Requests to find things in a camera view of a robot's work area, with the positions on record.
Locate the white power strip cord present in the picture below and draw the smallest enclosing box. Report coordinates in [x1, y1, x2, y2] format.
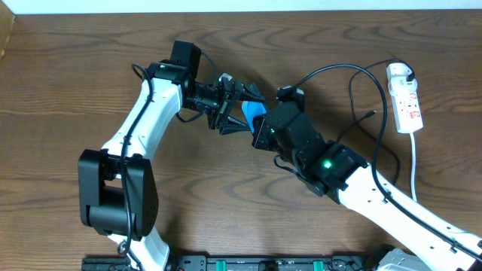
[408, 131, 419, 202]

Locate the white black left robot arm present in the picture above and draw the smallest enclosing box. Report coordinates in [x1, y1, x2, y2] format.
[78, 41, 264, 270]

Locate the white USB charger plug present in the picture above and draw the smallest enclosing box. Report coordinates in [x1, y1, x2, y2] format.
[386, 62, 416, 95]

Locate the blue Galaxy smartphone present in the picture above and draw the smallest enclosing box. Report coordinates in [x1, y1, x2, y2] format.
[242, 101, 267, 133]

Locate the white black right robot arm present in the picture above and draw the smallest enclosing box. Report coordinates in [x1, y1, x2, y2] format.
[242, 102, 481, 270]

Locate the white power strip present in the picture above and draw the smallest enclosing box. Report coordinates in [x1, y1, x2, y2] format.
[389, 78, 423, 134]

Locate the black charger cable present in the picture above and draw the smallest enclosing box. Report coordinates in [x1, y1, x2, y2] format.
[335, 58, 416, 186]

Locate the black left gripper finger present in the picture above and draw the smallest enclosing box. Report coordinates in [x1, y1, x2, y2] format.
[238, 83, 265, 103]
[218, 116, 251, 135]

